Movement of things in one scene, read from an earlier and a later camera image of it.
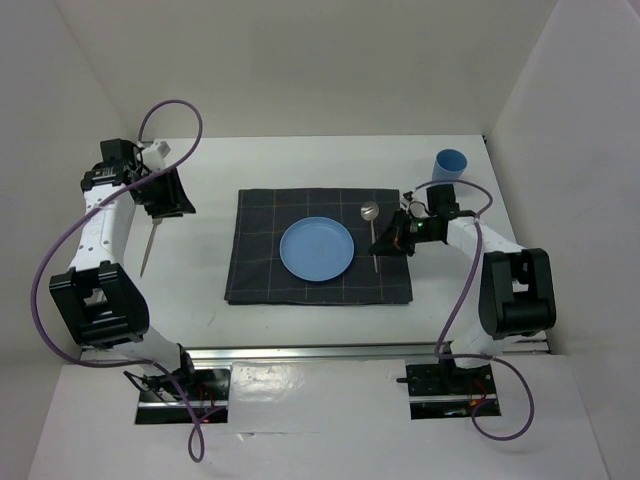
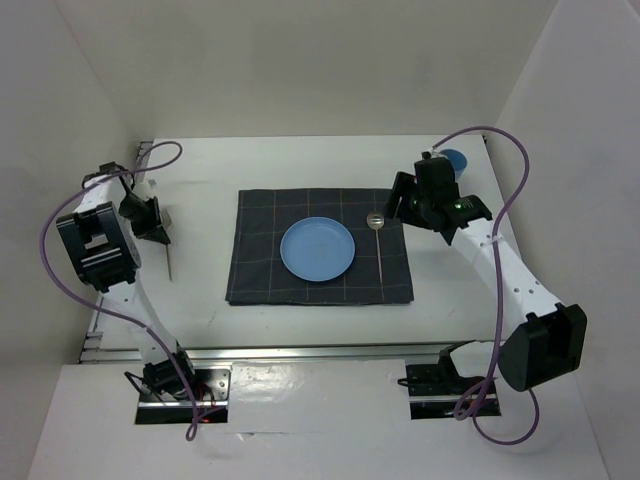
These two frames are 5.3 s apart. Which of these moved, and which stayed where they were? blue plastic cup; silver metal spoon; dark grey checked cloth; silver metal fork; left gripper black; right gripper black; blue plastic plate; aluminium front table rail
Moved: right gripper black; silver metal fork; silver metal spoon; left gripper black
Stayed: dark grey checked cloth; aluminium front table rail; blue plastic plate; blue plastic cup
